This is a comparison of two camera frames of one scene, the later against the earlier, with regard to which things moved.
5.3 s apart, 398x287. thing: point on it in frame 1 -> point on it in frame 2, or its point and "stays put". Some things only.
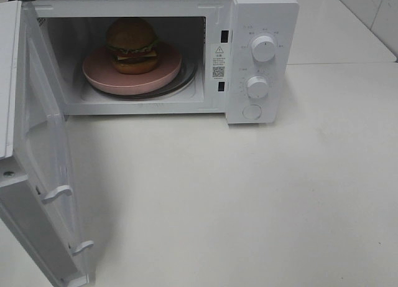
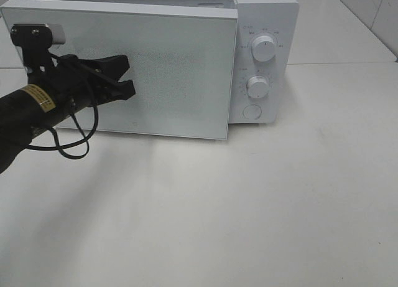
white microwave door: [41, 211] -> [183, 62]
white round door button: [252, 111] stays put
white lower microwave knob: [257, 86] stays put
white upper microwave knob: [263, 48] stays put
